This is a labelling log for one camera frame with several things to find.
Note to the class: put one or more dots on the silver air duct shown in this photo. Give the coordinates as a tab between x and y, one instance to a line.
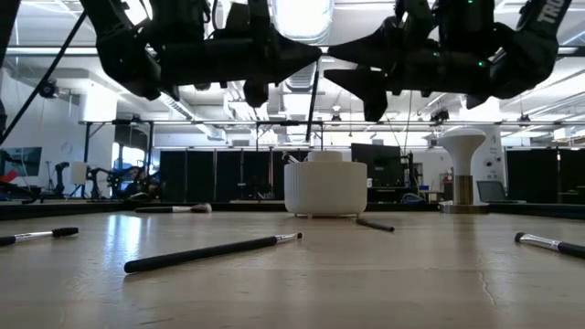
301	18

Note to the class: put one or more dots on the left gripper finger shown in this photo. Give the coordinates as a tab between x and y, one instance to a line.
256	93
288	55

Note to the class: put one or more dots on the white mushroom table lamp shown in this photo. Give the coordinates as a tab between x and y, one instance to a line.
461	146

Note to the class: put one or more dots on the round black ceiling fixture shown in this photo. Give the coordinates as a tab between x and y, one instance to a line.
48	89

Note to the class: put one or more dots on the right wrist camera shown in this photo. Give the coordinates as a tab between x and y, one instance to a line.
466	23

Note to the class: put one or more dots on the black ceiling camera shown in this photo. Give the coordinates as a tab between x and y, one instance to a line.
439	116

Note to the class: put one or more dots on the fluffy powder brush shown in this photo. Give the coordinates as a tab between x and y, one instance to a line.
201	208

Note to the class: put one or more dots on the white box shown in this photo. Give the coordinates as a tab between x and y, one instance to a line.
77	173

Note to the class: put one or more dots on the overhead beam with light strips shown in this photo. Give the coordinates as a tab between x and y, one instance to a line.
45	49

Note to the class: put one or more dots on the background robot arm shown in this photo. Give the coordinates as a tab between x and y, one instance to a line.
61	178

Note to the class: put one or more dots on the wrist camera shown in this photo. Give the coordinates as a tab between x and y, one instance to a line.
466	23
251	23

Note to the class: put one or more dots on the dark wall monitor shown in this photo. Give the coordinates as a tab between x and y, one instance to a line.
23	162

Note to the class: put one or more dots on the white ribbed round container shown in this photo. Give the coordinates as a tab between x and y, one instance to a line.
325	187

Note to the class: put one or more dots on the thin flat-tip makeup brush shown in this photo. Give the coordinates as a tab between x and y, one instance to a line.
312	105

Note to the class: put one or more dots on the black partition panels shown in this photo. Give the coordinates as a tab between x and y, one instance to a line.
530	176
201	176

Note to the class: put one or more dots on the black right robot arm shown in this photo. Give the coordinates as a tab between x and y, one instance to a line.
530	55

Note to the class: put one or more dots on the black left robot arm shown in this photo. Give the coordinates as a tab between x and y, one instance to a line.
123	59

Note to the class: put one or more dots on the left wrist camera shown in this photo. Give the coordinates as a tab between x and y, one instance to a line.
251	23

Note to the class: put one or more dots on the grey chair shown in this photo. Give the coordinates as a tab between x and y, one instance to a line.
493	192

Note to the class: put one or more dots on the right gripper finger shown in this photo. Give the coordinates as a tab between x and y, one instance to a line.
370	84
370	43

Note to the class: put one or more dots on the thin black makeup brush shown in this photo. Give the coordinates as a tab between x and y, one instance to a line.
375	225

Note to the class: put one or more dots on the makeup brush long black bristles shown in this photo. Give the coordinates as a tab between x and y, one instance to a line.
64	232

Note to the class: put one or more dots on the long thin black liner brush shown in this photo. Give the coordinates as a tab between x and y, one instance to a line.
196	253

